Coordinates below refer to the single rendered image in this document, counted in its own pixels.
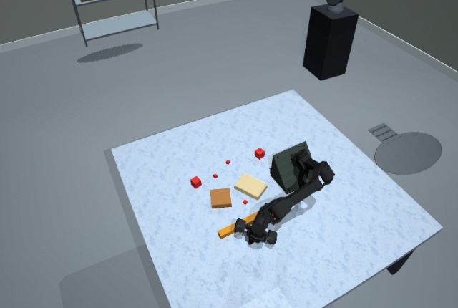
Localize orange long rectangular bar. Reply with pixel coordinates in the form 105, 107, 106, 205
218, 212, 258, 239

